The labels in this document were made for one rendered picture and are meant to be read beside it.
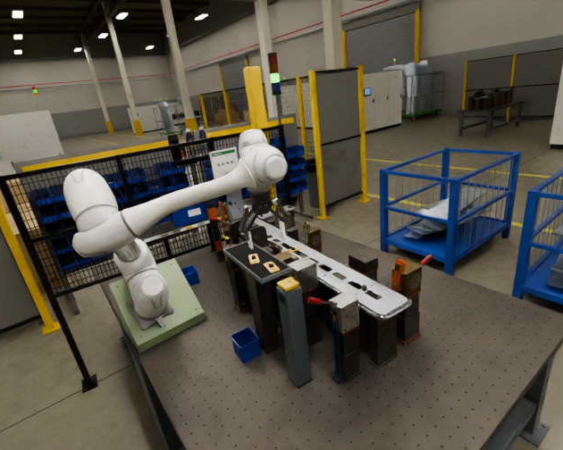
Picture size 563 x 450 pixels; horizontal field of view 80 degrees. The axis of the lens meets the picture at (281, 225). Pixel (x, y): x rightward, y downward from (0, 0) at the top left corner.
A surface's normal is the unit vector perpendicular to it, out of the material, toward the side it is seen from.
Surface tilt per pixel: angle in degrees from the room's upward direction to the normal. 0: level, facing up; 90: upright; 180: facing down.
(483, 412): 0
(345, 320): 90
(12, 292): 90
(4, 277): 90
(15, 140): 90
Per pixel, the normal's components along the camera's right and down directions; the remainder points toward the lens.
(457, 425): -0.12, -0.92
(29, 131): 0.60, 0.23
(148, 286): 0.40, -0.45
